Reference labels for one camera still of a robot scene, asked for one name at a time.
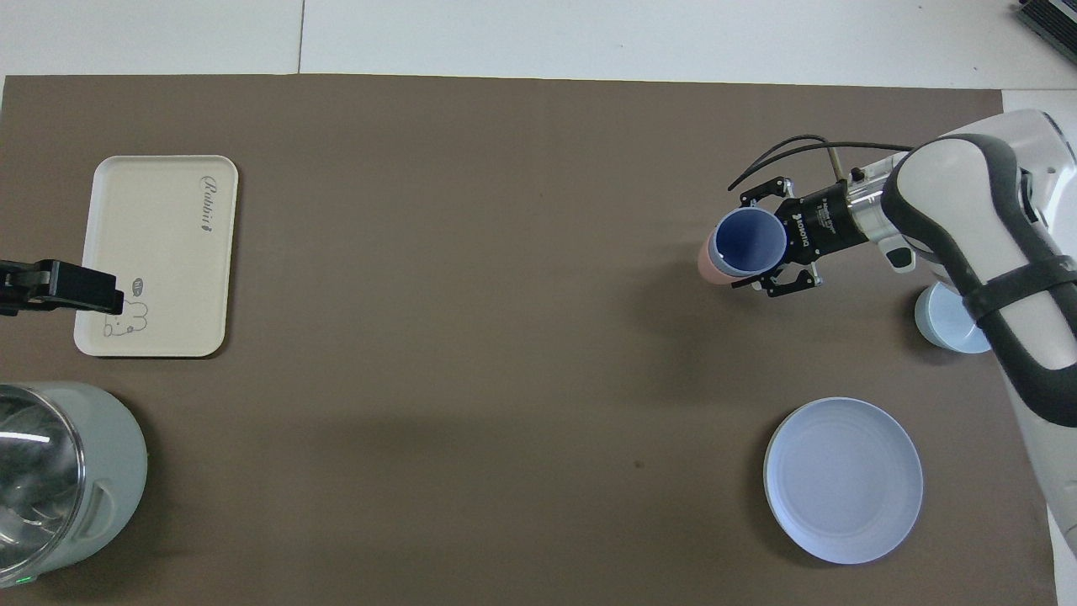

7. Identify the pale green steel-lined cooker pot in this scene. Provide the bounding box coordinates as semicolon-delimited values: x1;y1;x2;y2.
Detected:
0;382;150;588

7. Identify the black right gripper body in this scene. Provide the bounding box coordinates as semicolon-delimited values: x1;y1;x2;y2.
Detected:
776;180;869;263

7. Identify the pink plastic cup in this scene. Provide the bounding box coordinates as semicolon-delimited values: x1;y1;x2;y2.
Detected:
696;236;735;288

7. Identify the brown table mat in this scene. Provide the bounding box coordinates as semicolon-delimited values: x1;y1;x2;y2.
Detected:
0;74;1058;606

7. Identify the cream rabbit print tray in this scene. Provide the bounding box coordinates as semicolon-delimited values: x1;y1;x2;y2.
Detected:
73;155;239;359

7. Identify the pale blue round plate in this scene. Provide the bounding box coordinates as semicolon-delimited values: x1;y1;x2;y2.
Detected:
763;397;925;566

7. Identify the light blue bowl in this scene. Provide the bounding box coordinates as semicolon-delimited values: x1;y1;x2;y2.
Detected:
914;281;995;354

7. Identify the dark grey ribbed device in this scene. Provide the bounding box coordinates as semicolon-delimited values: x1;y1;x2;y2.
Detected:
1014;0;1077;43

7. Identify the blue plastic cup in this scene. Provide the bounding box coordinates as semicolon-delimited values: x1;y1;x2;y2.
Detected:
708;207;789;279

